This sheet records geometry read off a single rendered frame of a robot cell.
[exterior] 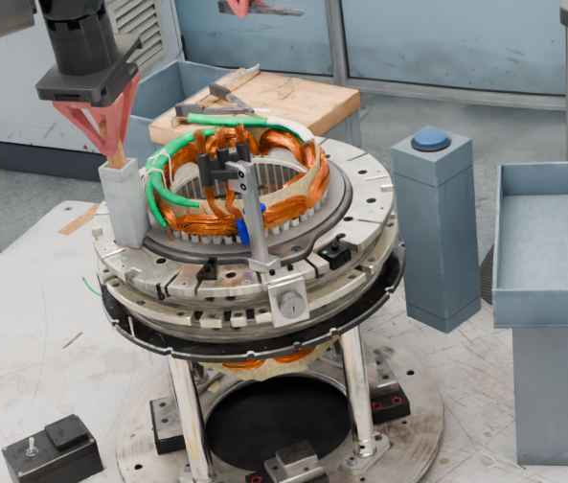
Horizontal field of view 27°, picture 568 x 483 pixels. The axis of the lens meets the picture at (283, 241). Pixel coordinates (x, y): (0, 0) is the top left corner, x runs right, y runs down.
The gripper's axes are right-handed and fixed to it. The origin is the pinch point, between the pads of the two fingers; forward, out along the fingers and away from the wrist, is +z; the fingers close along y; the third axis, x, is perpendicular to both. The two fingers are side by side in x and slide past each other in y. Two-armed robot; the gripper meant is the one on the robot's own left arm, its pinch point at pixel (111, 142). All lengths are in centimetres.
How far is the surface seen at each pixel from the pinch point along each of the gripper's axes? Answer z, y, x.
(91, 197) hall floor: 140, -172, -124
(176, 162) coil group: 8.4, -9.1, 1.3
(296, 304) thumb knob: 12.0, 7.5, 19.6
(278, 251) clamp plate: 10.4, 2.0, 16.2
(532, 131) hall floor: 144, -225, 1
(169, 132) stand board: 17.7, -28.3, -9.7
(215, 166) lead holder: -0.6, 3.9, 12.6
